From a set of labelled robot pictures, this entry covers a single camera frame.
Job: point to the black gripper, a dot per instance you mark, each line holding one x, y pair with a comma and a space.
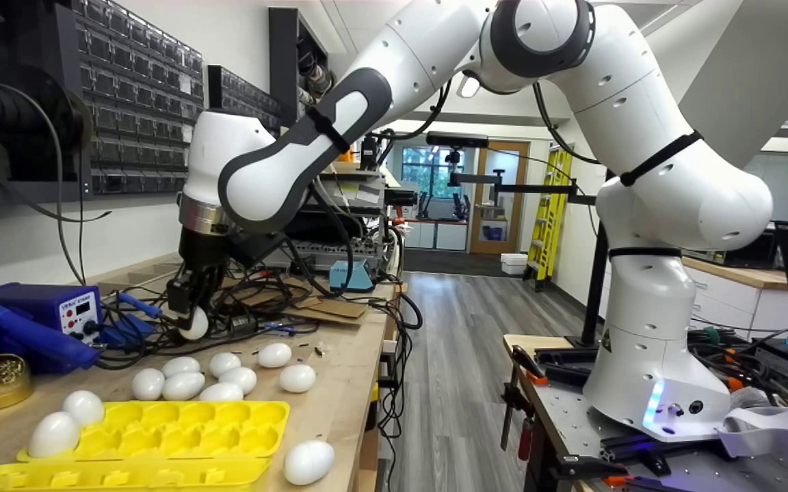
203, 249

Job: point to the white egg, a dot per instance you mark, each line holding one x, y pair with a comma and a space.
226, 361
238, 377
196, 326
222, 392
297, 377
181, 367
52, 434
275, 354
149, 382
84, 407
308, 463
183, 387

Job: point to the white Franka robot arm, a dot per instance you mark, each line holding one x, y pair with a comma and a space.
676, 199

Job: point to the yellow plastic egg carton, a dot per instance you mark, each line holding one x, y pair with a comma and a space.
219, 439

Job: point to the teal box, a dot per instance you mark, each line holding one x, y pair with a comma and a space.
350, 273

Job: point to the blue electronic box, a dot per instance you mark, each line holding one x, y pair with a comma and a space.
21, 339

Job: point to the blue soldering station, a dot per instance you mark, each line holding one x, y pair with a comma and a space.
68, 310

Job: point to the flat wooden board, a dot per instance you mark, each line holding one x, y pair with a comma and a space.
320, 310

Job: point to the grey benchtop device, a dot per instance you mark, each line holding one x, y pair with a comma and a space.
368, 195

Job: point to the black parts drawer cabinet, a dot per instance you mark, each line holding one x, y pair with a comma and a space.
129, 98
238, 97

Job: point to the brass tip cleaner tin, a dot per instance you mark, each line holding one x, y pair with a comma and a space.
3, 382

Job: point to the black vertical beam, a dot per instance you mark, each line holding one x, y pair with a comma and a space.
283, 54

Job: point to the black filament spool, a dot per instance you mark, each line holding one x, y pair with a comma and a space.
1, 105

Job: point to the wooden door with window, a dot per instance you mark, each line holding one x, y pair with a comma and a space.
476, 208

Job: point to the white bin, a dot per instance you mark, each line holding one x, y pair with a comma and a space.
512, 262

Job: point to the black table clamp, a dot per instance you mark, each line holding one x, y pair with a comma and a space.
527, 363

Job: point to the yellow ladder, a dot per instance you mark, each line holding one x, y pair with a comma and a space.
551, 208

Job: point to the white cabinet wooden top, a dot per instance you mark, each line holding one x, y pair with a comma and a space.
731, 300

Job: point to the white plastic sheet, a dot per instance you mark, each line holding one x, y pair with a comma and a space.
777, 421

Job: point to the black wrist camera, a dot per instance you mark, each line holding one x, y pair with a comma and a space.
257, 246

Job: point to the black camera stand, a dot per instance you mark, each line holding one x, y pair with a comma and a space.
599, 273

